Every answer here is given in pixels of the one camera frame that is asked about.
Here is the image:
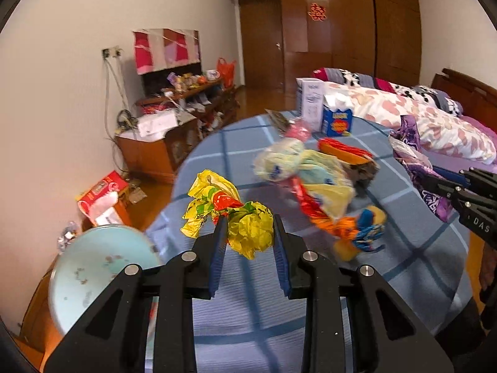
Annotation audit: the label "clear yellowish plastic bag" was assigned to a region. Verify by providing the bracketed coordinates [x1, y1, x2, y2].
[299, 152, 356, 220]

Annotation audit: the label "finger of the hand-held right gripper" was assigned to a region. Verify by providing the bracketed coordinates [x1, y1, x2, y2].
[421, 182, 497, 213]
[432, 165, 497, 194]

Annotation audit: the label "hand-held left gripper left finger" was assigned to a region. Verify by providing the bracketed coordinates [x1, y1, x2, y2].
[43, 214, 230, 373]

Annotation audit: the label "purple bed sheet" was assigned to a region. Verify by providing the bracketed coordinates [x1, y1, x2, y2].
[422, 114, 497, 180]

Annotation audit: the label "wooden television cabinet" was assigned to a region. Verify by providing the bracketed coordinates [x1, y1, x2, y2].
[115, 80, 240, 184]

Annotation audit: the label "pile of small trinkets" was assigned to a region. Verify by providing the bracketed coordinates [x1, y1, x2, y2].
[58, 221, 81, 253]

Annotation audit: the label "wooden headboard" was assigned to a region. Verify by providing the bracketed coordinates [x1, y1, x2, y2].
[431, 68, 497, 122]

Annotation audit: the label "hanging cables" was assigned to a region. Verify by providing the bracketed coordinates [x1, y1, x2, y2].
[103, 56, 131, 126]

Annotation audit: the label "blue yellow snack wrapper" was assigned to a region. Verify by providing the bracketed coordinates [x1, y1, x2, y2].
[335, 205, 388, 262]

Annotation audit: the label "blue plaid tablecloth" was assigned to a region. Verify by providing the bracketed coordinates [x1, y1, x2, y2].
[144, 109, 472, 373]

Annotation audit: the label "light blue bin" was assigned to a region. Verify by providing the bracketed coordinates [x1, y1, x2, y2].
[48, 225, 162, 337]

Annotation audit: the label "purple snack bag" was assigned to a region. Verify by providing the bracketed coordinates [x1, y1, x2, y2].
[390, 115, 456, 223]

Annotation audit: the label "black television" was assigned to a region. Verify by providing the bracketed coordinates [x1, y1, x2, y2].
[141, 62, 205, 96]

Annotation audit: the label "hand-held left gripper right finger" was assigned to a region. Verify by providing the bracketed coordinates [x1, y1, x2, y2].
[272, 214, 455, 373]

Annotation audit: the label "blue carton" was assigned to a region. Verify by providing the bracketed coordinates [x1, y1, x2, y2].
[321, 94, 353, 137]

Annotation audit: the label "brown paper packet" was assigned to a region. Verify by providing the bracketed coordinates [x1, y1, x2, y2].
[127, 180, 149, 203]

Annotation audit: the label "red orange plastic bag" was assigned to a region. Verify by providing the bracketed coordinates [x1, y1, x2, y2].
[292, 178, 360, 238]

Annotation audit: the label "red pink cover cloth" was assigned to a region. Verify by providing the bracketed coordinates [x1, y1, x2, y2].
[132, 28, 202, 76]

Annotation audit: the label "tall white box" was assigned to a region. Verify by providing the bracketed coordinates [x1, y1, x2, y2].
[296, 78, 325, 131]

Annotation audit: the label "red cardboard box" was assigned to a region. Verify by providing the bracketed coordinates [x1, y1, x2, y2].
[75, 170, 131, 227]

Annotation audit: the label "flat white box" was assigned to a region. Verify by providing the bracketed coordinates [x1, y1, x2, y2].
[137, 110, 180, 139]

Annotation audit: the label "pink plastic bag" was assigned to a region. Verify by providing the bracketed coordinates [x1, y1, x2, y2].
[285, 120, 312, 143]

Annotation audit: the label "pale green plastic bag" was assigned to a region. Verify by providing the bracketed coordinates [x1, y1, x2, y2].
[253, 140, 308, 183]

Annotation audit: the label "red net bag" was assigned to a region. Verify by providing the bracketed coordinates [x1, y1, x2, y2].
[318, 138, 374, 166]

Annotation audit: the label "yellow plastic bag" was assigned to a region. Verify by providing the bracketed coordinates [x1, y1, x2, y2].
[182, 170, 274, 260]

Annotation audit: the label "wooden wardrobe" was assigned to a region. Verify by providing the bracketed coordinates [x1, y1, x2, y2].
[280, 0, 422, 94]

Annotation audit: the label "black gold packet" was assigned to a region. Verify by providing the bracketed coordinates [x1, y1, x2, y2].
[266, 109, 293, 130]

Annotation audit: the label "pink petal quilt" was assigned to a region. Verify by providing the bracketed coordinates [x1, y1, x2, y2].
[324, 81, 497, 164]

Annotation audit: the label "wooden room door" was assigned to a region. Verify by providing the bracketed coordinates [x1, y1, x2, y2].
[238, 0, 285, 91]

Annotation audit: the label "black white pink quilt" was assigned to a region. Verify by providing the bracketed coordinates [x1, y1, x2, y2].
[311, 67, 463, 116]

